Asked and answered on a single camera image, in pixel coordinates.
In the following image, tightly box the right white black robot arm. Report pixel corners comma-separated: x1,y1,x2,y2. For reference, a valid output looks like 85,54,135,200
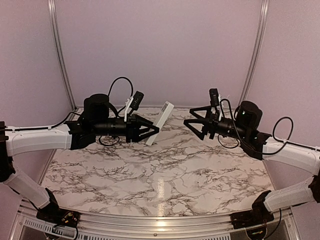
183,100,320,224

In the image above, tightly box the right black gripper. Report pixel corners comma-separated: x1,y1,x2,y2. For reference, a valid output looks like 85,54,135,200
184,105,250,141

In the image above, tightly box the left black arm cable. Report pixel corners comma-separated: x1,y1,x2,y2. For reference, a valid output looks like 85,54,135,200
0,76,135,147

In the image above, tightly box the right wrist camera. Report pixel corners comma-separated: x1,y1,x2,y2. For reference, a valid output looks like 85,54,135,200
209,88,222,121

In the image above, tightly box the front aluminium rail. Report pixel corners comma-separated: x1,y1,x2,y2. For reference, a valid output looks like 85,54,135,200
14,197,298,240

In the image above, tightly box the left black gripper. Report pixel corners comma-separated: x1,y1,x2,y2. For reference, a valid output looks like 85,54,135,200
92,113,160,142

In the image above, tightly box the white remote control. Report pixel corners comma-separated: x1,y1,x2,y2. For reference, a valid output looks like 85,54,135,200
146,101,174,146

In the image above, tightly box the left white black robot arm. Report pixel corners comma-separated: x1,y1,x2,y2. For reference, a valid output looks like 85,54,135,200
0,93,160,223

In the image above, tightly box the left aluminium frame post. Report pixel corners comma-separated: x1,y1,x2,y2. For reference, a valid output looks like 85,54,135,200
47,0,77,110

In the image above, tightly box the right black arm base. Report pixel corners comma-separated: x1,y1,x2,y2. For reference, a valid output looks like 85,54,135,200
230,190,275,229

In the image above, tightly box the aluminium frame post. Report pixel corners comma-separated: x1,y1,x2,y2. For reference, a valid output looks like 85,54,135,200
47,0,77,110
238,0,270,104

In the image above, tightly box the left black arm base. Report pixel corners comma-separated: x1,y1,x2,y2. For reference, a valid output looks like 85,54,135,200
36,188,80,228

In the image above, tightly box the right aluminium frame post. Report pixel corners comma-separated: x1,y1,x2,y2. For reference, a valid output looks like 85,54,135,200
238,0,270,104

